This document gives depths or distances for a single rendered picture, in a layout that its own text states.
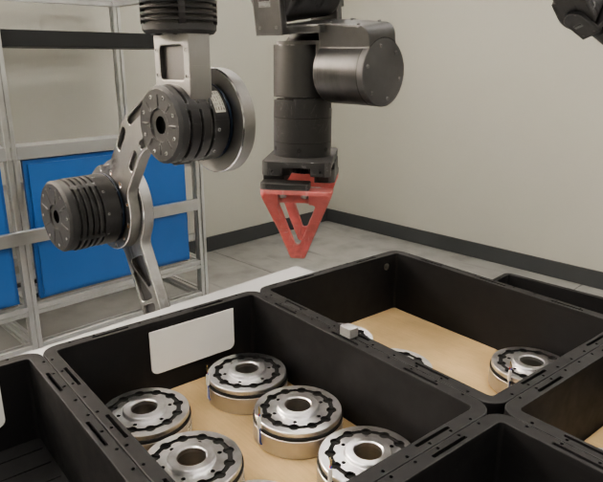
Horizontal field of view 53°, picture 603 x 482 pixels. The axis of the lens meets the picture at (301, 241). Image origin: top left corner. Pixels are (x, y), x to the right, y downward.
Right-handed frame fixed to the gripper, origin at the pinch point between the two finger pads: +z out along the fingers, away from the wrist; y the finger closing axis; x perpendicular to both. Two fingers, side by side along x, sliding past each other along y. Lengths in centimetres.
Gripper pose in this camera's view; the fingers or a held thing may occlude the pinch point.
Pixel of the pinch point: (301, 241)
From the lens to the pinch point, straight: 62.9
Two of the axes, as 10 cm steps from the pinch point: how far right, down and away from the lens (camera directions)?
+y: 1.2, -2.9, 9.5
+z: -0.1, 9.6, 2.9
